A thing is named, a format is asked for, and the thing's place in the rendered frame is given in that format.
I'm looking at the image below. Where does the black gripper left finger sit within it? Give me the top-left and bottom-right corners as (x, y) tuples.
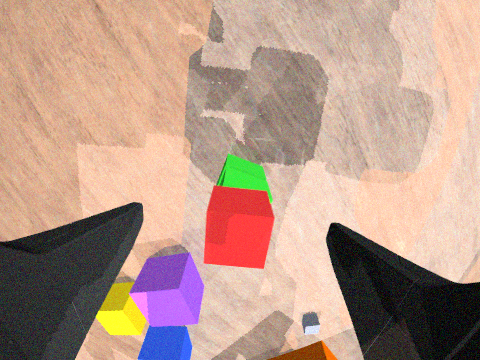
(0, 201), (144, 360)

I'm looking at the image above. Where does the red block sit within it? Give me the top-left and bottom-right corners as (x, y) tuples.
(204, 185), (273, 268)

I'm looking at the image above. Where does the yellow block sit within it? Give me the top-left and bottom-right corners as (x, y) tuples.
(96, 281), (147, 336)

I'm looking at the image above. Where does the green block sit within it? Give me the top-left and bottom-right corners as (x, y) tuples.
(216, 153), (267, 185)
(220, 167), (273, 204)

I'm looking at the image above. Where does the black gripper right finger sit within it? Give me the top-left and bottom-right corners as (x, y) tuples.
(325, 223), (480, 360)

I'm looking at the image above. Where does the blue cube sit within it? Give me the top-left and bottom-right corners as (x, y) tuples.
(137, 325), (192, 360)

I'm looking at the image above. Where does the purple block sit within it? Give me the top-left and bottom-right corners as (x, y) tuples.
(128, 252), (204, 327)

